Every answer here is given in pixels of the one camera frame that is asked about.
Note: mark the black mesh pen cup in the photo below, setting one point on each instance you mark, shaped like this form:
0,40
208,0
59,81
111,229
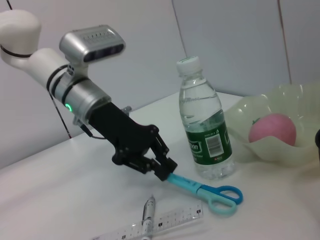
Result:
318,140

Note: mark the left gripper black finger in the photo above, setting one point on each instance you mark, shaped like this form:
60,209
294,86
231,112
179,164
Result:
147,166
162,155

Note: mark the pale green glass fruit bowl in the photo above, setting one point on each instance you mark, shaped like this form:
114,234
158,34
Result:
275,155

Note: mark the clear green-label water bottle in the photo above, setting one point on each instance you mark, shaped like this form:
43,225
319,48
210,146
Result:
200,105

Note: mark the clear plastic ruler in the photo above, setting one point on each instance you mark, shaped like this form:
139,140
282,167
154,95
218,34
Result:
180,215

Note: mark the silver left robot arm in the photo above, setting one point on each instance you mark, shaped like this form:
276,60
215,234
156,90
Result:
82,97

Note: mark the pink toy peach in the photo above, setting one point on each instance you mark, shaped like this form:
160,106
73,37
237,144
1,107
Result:
275,127

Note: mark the white grey ballpoint pen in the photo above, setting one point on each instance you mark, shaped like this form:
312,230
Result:
149,207

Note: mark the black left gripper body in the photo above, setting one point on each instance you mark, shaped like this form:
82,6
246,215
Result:
120,130

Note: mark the left gripper silver connector stub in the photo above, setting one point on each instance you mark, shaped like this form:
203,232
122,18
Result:
126,110

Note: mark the blue scissors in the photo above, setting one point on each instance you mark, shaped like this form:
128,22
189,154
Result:
185,183

